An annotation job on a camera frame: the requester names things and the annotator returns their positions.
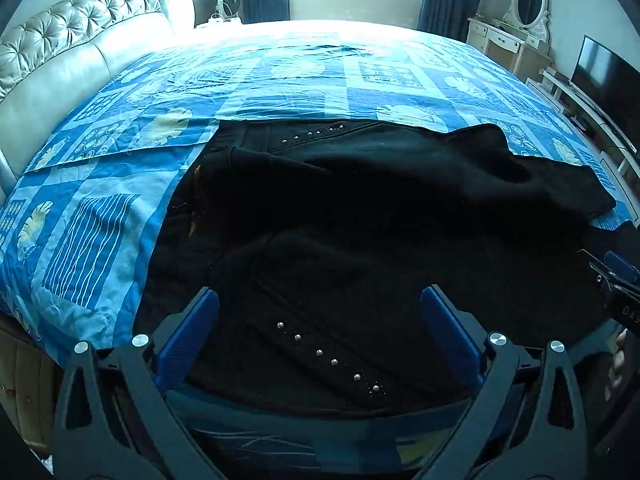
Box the white dressing table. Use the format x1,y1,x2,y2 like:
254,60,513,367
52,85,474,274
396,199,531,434
466,14,552,80

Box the black pants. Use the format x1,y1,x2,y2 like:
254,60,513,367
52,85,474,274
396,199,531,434
132,119,640,420

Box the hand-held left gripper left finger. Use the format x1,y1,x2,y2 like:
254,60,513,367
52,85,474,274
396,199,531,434
51,287,227,480

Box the oval white-framed mirror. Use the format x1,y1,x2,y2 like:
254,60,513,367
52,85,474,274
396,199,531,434
503,0,552,47

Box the flat screen television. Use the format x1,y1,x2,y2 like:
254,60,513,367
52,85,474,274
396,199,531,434
569,35,640,155

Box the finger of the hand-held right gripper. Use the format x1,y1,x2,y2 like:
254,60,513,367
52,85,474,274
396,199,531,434
577,247,640,295

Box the beige wooden nightstand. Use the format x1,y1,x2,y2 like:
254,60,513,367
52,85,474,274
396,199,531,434
0,317,58,463

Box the blue patterned bed sheet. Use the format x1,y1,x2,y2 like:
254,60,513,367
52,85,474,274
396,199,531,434
0,20,640,467

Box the tufted leather headboard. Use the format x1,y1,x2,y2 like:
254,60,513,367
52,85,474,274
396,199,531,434
0,0,197,203

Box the white television stand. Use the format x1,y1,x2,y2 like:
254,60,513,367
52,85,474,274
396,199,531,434
525,66,640,223

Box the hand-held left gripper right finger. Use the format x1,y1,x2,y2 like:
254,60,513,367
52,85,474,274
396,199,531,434
420,285,589,480

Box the white fan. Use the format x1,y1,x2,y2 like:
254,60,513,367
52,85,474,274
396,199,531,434
209,0,242,26

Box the person's right hand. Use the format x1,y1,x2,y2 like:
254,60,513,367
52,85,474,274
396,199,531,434
606,329,632,402

